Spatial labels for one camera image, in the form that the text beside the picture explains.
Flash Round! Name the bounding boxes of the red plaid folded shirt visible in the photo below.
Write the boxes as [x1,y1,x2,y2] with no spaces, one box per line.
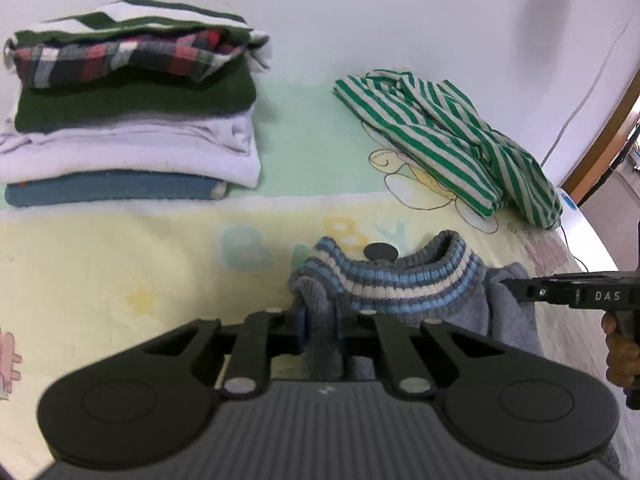
[6,27,250,89]

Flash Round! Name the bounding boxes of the person right hand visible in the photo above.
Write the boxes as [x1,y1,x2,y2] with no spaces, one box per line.
[601,312,639,388]

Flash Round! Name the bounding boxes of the green white striped garment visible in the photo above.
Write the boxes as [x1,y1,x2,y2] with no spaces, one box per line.
[333,70,562,230]

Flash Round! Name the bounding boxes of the white folded garment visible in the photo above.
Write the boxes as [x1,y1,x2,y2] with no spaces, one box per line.
[1,110,262,188]

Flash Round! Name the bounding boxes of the white wall cable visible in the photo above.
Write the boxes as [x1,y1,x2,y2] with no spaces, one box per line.
[539,34,622,172]

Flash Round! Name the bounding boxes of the grey knit sweater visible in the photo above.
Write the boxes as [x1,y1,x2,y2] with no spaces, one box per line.
[288,231,542,382]

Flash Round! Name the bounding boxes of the blue folded garment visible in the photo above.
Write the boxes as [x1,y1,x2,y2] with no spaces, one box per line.
[4,170,228,208]

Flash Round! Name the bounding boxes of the dark green folded garment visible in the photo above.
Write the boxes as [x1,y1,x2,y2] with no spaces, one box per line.
[13,58,256,133]

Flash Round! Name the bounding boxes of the black round button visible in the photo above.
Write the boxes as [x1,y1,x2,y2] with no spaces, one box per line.
[363,242,399,262]

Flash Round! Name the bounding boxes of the yellow baby blanket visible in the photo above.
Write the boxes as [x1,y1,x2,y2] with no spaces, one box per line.
[1,84,614,479]

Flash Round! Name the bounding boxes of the dark green striped folded shirt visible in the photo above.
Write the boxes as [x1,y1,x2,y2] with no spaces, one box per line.
[8,0,272,73]

